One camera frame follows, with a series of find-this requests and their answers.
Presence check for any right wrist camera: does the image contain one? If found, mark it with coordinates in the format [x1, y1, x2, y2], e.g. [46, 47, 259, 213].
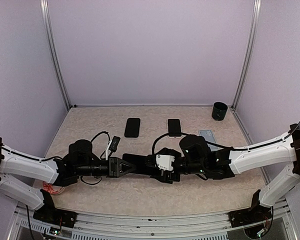
[155, 154, 176, 172]

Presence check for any front aluminium rail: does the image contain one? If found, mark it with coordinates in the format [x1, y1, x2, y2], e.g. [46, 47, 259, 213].
[7, 199, 297, 240]

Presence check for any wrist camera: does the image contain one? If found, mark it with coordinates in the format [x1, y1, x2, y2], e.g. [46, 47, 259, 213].
[155, 154, 176, 172]
[105, 136, 121, 161]

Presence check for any dark green cup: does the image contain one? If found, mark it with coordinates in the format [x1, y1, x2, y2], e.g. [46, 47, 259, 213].
[211, 102, 228, 121]

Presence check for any left aluminium frame post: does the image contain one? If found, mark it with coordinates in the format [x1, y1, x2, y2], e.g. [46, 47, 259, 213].
[40, 0, 72, 111]

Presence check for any aluminium frame post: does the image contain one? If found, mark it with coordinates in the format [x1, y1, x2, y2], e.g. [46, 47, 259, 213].
[40, 0, 72, 111]
[231, 0, 262, 112]

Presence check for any light blue phone case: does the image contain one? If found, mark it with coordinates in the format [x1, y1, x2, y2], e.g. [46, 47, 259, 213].
[198, 129, 220, 152]

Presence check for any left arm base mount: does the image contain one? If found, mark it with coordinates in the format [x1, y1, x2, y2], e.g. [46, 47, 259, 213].
[33, 208, 78, 228]

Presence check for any pink phone case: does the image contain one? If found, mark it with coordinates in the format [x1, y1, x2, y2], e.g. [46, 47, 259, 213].
[167, 118, 183, 139]

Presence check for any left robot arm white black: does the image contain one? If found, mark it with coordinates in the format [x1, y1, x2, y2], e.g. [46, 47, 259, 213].
[0, 137, 136, 223]

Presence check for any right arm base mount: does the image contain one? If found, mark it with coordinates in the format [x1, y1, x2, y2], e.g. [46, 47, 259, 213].
[228, 207, 273, 228]

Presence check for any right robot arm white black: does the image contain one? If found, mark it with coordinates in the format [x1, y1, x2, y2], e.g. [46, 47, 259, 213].
[146, 124, 300, 222]

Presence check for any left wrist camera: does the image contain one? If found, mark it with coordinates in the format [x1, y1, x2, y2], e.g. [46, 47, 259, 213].
[105, 136, 121, 161]

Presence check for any black phone case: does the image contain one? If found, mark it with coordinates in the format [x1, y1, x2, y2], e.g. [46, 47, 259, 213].
[124, 117, 141, 138]

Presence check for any red white patterned dish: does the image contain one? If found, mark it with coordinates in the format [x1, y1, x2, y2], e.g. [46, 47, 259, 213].
[42, 182, 65, 195]

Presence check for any right aluminium frame post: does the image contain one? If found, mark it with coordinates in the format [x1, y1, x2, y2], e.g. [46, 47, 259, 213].
[231, 0, 262, 112]

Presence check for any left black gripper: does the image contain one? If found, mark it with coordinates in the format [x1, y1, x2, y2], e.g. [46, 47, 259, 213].
[75, 156, 137, 178]

